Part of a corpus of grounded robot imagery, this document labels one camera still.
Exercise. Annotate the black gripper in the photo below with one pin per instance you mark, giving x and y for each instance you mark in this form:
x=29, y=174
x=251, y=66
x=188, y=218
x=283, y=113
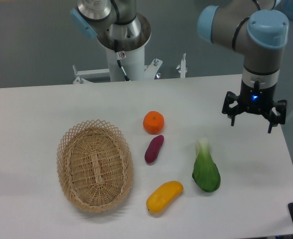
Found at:
x=255, y=102

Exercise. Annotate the green bok choy vegetable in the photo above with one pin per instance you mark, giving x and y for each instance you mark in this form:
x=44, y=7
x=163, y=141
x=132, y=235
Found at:
x=205, y=172

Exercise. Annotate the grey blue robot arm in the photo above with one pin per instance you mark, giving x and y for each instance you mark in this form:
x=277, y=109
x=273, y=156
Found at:
x=252, y=28

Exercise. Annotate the orange tangerine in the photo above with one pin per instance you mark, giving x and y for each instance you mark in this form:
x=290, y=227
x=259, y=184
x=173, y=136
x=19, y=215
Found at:
x=153, y=122

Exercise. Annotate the purple sweet potato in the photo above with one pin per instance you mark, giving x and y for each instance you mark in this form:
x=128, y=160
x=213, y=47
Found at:
x=153, y=149

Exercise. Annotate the yellow mango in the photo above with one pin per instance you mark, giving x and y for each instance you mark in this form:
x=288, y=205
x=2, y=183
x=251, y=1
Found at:
x=163, y=196

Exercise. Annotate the woven wicker basket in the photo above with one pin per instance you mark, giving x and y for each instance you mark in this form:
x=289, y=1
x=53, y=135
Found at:
x=94, y=166

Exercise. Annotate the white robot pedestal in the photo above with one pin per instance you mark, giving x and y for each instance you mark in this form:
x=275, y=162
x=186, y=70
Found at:
x=125, y=49

